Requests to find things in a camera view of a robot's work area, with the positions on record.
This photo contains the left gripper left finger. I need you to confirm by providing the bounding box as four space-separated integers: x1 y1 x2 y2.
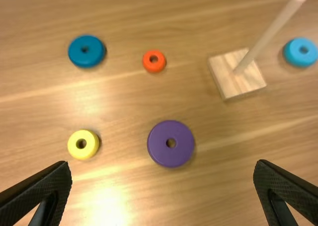
0 160 73 226

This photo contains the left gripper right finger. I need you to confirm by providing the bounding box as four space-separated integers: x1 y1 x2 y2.
252 159 318 226

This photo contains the purple ring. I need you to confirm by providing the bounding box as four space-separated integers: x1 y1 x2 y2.
146 120 196 168

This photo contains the light blue ring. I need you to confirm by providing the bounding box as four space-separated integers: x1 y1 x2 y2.
283 37 318 69

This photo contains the dark blue ring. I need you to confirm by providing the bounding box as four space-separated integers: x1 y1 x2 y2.
67 34 106 69

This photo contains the wooden peg base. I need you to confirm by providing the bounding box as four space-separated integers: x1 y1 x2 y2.
208 0 311 102

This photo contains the yellow ring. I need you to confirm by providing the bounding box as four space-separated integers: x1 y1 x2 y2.
67 129 100 160

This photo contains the orange ring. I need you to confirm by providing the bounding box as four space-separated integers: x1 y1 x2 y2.
142 49 167 74

